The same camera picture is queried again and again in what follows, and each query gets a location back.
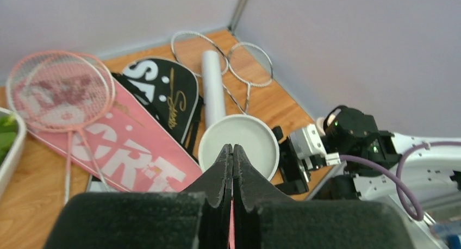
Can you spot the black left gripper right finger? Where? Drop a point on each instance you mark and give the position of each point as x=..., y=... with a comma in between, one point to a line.
x=264, y=217

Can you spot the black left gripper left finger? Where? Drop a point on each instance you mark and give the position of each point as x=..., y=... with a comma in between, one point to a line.
x=197, y=217

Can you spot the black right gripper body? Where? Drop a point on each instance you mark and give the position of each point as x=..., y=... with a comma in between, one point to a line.
x=289, y=164

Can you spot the clear round tube lid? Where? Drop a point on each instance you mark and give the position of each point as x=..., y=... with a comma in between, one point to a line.
x=252, y=134

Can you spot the white shuttlecock tube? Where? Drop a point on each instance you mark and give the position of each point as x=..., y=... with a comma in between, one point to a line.
x=214, y=101

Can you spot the pink badminton racket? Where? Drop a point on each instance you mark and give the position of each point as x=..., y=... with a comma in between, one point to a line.
x=41, y=90
x=89, y=67

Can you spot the black shuttlecock tube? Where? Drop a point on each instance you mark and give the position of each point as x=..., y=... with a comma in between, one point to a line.
x=284, y=184

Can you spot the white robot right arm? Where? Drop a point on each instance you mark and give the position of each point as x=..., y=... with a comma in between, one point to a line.
x=344, y=156

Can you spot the white tube cap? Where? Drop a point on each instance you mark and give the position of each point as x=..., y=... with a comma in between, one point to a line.
x=329, y=119

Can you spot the white racket right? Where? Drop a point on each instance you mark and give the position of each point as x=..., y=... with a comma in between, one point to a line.
x=251, y=65

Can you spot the white racket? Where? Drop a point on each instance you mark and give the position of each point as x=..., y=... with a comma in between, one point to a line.
x=188, y=46
x=251, y=65

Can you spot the black racket cover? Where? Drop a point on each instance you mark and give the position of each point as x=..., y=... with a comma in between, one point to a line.
x=165, y=92

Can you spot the pink racket cover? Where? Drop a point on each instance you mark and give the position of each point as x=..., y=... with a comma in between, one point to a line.
x=105, y=131

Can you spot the white racket left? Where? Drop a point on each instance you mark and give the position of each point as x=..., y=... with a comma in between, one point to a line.
x=188, y=46

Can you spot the white rectangular tray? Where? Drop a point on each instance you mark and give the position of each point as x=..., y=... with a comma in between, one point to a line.
x=12, y=158

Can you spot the green leafy vegetable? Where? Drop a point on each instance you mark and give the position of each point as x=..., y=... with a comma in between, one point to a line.
x=9, y=131

